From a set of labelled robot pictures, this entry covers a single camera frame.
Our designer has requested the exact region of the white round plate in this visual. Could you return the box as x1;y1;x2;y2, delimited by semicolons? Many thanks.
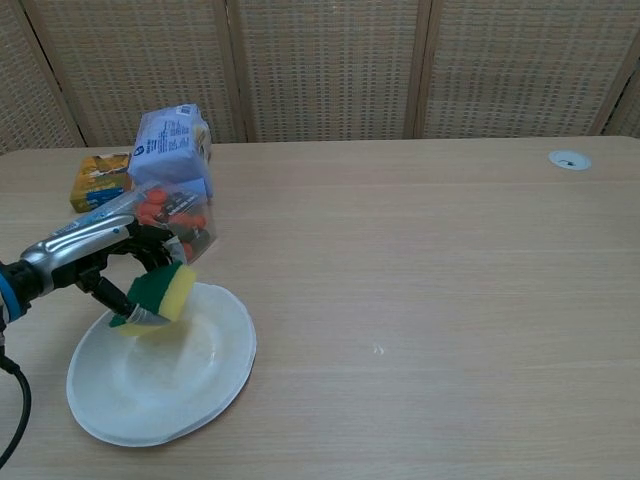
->
66;281;258;447

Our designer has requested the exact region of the printed cylindrical roll in plastic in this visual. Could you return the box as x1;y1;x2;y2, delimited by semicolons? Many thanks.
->
48;193;143;237

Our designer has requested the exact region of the woven rattan folding screen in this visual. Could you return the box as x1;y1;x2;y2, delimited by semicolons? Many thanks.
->
0;0;640;156

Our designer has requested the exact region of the round grey cable grommet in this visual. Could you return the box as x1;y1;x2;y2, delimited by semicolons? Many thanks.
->
548;149;593;172

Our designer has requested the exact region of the blue plastic-wrapped tissue pack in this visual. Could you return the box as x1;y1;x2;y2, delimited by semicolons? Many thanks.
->
127;103;215;200

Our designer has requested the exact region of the yellow snack packet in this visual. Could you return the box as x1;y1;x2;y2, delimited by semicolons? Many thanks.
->
69;153;134;214

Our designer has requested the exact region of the black cable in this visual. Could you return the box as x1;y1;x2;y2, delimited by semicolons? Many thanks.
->
0;327;32;466

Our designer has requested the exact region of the green and yellow sponge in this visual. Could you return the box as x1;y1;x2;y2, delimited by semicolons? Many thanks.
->
109;264;197;338

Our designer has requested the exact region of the left silver and black robot hand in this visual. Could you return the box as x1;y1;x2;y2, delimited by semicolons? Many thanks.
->
18;213;187;328

